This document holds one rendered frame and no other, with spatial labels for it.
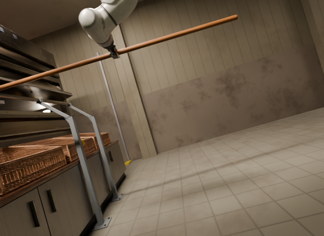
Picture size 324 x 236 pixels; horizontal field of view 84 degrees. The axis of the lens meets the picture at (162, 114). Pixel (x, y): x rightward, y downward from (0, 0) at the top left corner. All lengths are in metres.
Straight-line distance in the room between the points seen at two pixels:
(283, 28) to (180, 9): 2.14
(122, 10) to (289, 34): 4.14
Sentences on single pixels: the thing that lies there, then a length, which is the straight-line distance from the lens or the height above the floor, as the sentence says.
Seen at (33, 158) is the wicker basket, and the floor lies 0.71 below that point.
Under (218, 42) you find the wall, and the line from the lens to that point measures 4.20.
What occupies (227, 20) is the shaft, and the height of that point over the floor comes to 1.19.
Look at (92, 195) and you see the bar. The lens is 1.75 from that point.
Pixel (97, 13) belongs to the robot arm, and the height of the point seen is 1.20.
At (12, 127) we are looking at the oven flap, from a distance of 2.12.
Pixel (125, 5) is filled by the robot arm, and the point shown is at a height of 1.23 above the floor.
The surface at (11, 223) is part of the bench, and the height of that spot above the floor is 0.46.
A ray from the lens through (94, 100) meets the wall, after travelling 4.23.
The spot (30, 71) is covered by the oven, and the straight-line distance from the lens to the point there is 2.64.
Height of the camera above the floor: 0.73
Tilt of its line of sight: 1 degrees up
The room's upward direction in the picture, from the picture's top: 16 degrees counter-clockwise
